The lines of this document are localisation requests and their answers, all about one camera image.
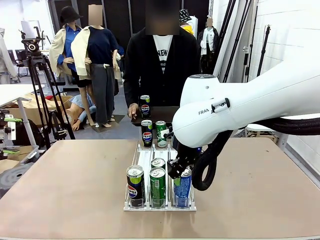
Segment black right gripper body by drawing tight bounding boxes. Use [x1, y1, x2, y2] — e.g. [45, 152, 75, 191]
[166, 147, 198, 180]

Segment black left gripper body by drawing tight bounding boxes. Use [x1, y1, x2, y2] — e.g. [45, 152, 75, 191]
[0, 109, 17, 151]

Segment blue Pocari Sweat can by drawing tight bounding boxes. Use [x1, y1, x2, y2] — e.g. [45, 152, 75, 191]
[173, 166, 193, 209]

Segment black serving tray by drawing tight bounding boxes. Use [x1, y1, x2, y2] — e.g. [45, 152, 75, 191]
[130, 106, 180, 127]

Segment black Pepsi can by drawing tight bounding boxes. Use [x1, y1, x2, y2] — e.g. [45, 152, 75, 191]
[141, 119, 154, 148]
[139, 94, 152, 120]
[126, 164, 146, 208]

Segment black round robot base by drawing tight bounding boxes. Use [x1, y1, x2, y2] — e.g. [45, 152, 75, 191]
[0, 163, 34, 199]

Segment person's right forearm black sleeve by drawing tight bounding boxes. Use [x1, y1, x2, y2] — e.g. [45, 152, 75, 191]
[123, 73, 141, 108]

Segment person in black jacket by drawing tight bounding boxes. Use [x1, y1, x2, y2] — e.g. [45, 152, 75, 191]
[123, 0, 202, 126]

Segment person's right hand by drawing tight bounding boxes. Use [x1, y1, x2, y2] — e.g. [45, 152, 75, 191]
[127, 102, 139, 120]

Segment black bag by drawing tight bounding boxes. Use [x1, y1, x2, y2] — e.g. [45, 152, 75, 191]
[14, 118, 46, 149]

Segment grey plastic crate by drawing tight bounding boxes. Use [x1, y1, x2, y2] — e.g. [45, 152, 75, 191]
[0, 145, 41, 165]

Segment green Chilsung cider can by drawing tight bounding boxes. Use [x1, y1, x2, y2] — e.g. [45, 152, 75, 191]
[150, 157, 167, 171]
[155, 120, 168, 149]
[149, 167, 167, 209]

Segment clear acrylic can rack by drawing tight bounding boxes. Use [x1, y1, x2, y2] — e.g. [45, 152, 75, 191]
[123, 139, 197, 212]

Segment black office chair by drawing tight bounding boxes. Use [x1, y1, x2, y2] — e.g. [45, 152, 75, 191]
[7, 49, 30, 77]

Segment mannequin in grey clothes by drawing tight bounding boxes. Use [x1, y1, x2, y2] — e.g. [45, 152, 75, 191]
[0, 27, 19, 85]

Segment black tripod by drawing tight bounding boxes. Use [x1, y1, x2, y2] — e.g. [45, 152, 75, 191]
[26, 55, 76, 149]

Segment lying mannequin blue shirt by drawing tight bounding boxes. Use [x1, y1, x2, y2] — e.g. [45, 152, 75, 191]
[65, 94, 98, 132]

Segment mannequin with black hat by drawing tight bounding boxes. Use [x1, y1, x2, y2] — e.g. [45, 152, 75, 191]
[48, 6, 97, 127]

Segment mannequin with navy top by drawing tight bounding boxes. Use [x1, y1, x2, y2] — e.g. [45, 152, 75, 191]
[71, 4, 122, 129]

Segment black leaning stand poles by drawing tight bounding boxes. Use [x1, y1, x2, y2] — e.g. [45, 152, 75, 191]
[216, 0, 260, 84]

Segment mannequin with white black jacket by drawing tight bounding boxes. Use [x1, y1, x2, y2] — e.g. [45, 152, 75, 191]
[197, 17, 220, 75]

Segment thin black light stand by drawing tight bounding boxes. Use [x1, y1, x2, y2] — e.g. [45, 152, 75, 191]
[254, 24, 272, 78]

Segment mannequin with yellow hoodie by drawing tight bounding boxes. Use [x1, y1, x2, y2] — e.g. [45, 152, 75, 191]
[179, 9, 196, 36]

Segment black right arm cable sleeve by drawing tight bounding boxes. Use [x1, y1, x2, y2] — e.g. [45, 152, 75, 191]
[191, 116, 320, 192]

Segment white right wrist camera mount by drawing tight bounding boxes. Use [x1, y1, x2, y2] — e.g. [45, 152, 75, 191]
[160, 125, 175, 140]

